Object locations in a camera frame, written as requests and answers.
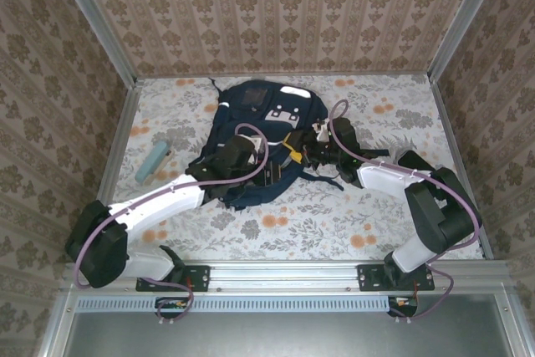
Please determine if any navy blue backpack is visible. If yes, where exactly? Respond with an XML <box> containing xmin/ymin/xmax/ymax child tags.
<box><xmin>186</xmin><ymin>76</ymin><xmax>390</xmax><ymax>210</ymax></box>

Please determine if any light blue pencil case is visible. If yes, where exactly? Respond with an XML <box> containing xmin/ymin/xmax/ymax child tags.
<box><xmin>134</xmin><ymin>140</ymin><xmax>175</xmax><ymax>186</ymax></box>

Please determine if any floral tablecloth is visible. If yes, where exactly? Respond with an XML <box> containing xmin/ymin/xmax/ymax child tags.
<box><xmin>98</xmin><ymin>74</ymin><xmax>486</xmax><ymax>262</ymax></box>

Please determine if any sheet metal panel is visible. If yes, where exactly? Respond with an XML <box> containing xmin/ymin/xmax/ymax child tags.
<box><xmin>62</xmin><ymin>310</ymin><xmax>517</xmax><ymax>357</ymax></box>

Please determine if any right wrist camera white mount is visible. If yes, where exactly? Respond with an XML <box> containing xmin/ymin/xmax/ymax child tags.
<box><xmin>312</xmin><ymin>120</ymin><xmax>331</xmax><ymax>143</ymax></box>

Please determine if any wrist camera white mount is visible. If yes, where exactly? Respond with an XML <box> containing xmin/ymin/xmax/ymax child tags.
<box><xmin>312</xmin><ymin>120</ymin><xmax>331</xmax><ymax>143</ymax></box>
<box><xmin>246</xmin><ymin>134</ymin><xmax>267</xmax><ymax>166</ymax></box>

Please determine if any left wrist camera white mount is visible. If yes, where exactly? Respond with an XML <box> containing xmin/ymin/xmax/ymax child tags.
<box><xmin>246</xmin><ymin>134</ymin><xmax>267</xmax><ymax>166</ymax></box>

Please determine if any aluminium side rail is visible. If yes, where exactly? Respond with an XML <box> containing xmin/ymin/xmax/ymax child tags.
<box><xmin>430</xmin><ymin>79</ymin><xmax>495</xmax><ymax>260</ymax></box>
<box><xmin>79</xmin><ymin>80</ymin><xmax>144</xmax><ymax>262</ymax></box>

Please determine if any aluminium frame rail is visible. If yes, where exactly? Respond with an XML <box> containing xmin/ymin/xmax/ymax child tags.
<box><xmin>61</xmin><ymin>259</ymin><xmax>512</xmax><ymax>291</ymax></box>

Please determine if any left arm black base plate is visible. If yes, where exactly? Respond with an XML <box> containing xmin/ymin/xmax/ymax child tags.
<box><xmin>135</xmin><ymin>264</ymin><xmax>211</xmax><ymax>293</ymax></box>

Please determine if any grey slotted cable duct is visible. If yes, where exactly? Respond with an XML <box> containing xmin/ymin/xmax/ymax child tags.
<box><xmin>74</xmin><ymin>294</ymin><xmax>396</xmax><ymax>314</ymax></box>

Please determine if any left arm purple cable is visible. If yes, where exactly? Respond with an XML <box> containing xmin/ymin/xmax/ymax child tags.
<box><xmin>73</xmin><ymin>122</ymin><xmax>271</xmax><ymax>325</ymax></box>

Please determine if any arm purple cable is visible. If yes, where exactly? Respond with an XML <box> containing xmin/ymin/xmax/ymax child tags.
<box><xmin>73</xmin><ymin>122</ymin><xmax>271</xmax><ymax>325</ymax></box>
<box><xmin>328</xmin><ymin>99</ymin><xmax>482</xmax><ymax>325</ymax></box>

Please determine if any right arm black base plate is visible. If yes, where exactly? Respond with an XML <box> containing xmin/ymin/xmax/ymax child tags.
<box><xmin>357</xmin><ymin>263</ymin><xmax>436</xmax><ymax>292</ymax></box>

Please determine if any black cable outlet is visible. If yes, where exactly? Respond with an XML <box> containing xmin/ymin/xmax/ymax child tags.
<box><xmin>386</xmin><ymin>296</ymin><xmax>419</xmax><ymax>319</ymax></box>
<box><xmin>154</xmin><ymin>296</ymin><xmax>190</xmax><ymax>319</ymax></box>

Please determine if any aluminium corner post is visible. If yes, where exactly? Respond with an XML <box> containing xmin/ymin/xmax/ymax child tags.
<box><xmin>428</xmin><ymin>0</ymin><xmax>509</xmax><ymax>82</ymax></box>
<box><xmin>48</xmin><ymin>0</ymin><xmax>140</xmax><ymax>87</ymax></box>

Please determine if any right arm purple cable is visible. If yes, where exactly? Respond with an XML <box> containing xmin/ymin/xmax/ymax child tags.
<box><xmin>328</xmin><ymin>99</ymin><xmax>482</xmax><ymax>325</ymax></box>

